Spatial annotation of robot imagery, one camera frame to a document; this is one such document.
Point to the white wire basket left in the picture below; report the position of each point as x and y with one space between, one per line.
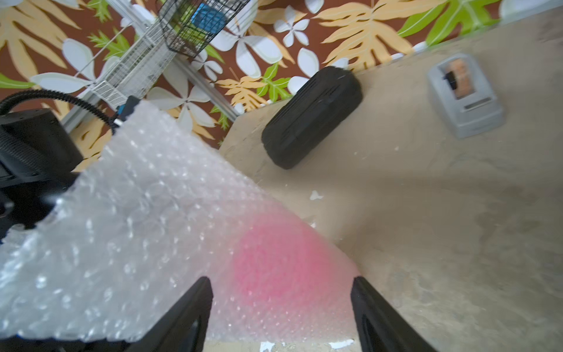
137 70

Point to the pink plastic wine glass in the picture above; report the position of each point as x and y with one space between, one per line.
279 263

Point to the grey white small device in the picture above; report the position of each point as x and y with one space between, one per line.
477 113

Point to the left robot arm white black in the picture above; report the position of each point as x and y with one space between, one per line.
38 157

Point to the black wire basket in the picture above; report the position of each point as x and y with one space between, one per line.
189 26

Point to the clear bubble wrap sheet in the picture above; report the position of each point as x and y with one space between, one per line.
139 227

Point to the black hard plastic case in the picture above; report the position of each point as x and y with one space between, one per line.
327 99

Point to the clear tape roll in dispenser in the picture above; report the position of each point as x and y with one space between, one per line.
459 78

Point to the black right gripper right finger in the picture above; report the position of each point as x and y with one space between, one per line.
380 327

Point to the aluminium frame post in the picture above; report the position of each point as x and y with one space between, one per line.
126 10

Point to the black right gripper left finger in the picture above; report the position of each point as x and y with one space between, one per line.
184 326

